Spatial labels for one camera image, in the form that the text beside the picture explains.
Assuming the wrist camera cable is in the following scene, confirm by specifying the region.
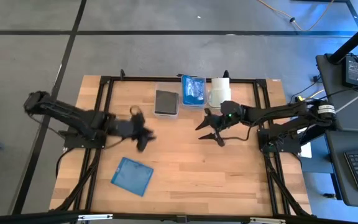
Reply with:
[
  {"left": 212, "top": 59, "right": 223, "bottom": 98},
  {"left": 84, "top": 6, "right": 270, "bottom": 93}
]
[
  {"left": 104, "top": 105, "right": 142, "bottom": 150},
  {"left": 224, "top": 123, "right": 254, "bottom": 141}
]

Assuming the white box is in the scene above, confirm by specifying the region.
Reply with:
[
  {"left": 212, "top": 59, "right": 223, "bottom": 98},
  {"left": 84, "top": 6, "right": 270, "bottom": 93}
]
[{"left": 296, "top": 141, "right": 313, "bottom": 159}]

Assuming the blue jewel case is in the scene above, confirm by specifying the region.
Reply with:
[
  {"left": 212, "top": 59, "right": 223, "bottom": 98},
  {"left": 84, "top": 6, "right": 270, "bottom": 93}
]
[
  {"left": 109, "top": 156, "right": 154, "bottom": 197},
  {"left": 181, "top": 75, "right": 206, "bottom": 106}
]

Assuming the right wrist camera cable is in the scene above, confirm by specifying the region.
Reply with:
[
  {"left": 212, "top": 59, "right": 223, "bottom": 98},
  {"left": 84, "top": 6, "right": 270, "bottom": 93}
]
[{"left": 224, "top": 123, "right": 254, "bottom": 141}]

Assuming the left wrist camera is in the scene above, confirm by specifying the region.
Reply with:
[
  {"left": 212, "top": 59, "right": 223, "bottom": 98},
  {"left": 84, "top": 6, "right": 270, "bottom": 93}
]
[{"left": 135, "top": 138, "right": 149, "bottom": 153}]

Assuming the black power adapter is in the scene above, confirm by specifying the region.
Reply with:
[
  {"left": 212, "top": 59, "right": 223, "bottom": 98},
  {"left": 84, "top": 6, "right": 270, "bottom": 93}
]
[{"left": 341, "top": 55, "right": 358, "bottom": 89}]

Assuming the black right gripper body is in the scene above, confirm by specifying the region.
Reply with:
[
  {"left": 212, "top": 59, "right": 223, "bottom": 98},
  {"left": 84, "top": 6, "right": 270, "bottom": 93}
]
[{"left": 216, "top": 100, "right": 246, "bottom": 129}]

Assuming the black overhead gantry bar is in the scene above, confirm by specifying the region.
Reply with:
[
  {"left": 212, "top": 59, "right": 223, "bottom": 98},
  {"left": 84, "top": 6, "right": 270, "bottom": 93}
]
[{"left": 0, "top": 210, "right": 358, "bottom": 224}]

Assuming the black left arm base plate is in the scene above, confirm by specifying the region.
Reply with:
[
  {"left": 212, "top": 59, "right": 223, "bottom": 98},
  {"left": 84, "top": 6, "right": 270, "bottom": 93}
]
[{"left": 63, "top": 124, "right": 108, "bottom": 149}]

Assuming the black aluminium table frame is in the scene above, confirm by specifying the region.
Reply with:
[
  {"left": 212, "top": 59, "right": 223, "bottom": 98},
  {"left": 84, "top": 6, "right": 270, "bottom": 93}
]
[{"left": 48, "top": 74, "right": 313, "bottom": 218}]

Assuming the clear plastic bin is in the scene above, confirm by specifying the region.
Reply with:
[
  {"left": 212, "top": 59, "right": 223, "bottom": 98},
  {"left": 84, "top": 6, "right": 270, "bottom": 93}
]
[
  {"left": 180, "top": 74, "right": 208, "bottom": 110},
  {"left": 152, "top": 81, "right": 180, "bottom": 120}
]

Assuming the black diagonal pole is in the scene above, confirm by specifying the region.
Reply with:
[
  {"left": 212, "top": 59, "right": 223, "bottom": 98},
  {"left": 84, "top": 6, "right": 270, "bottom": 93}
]
[
  {"left": 330, "top": 23, "right": 358, "bottom": 65},
  {"left": 300, "top": 123, "right": 337, "bottom": 146}
]

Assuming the yellow floor cable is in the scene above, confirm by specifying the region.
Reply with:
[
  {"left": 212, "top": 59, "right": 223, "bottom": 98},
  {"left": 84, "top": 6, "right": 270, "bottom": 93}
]
[{"left": 257, "top": 0, "right": 336, "bottom": 32}]

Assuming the black jewel case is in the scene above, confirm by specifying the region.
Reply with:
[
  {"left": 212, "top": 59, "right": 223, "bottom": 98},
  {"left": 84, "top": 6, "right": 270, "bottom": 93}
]
[{"left": 154, "top": 89, "right": 180, "bottom": 115}]

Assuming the white cylindrical roll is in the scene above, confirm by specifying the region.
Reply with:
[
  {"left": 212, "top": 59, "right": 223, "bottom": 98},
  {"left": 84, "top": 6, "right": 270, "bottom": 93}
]
[{"left": 208, "top": 77, "right": 232, "bottom": 109}]

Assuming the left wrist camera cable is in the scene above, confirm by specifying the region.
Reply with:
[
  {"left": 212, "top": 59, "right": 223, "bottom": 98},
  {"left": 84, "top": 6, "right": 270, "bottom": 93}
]
[{"left": 104, "top": 105, "right": 142, "bottom": 150}]

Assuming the yellow white coiled cable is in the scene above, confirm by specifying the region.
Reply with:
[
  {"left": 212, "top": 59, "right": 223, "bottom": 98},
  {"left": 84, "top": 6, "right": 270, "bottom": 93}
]
[{"left": 295, "top": 89, "right": 326, "bottom": 103}]

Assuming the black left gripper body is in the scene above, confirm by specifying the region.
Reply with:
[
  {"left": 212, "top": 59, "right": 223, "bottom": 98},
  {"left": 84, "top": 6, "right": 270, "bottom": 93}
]
[{"left": 114, "top": 113, "right": 147, "bottom": 141}]

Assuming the dark grey desk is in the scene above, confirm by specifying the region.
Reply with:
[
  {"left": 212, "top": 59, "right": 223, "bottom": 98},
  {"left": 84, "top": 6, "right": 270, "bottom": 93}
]
[
  {"left": 324, "top": 129, "right": 358, "bottom": 208},
  {"left": 315, "top": 53, "right": 358, "bottom": 133}
]

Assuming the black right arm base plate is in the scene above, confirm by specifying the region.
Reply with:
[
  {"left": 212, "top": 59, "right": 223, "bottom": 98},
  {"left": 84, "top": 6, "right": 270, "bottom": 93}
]
[{"left": 257, "top": 129, "right": 303, "bottom": 154}]

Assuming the silver frame bracket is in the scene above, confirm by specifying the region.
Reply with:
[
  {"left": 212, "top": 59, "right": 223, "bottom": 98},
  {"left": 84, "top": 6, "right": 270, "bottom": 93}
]
[
  {"left": 77, "top": 213, "right": 114, "bottom": 222},
  {"left": 249, "top": 217, "right": 287, "bottom": 224}
]

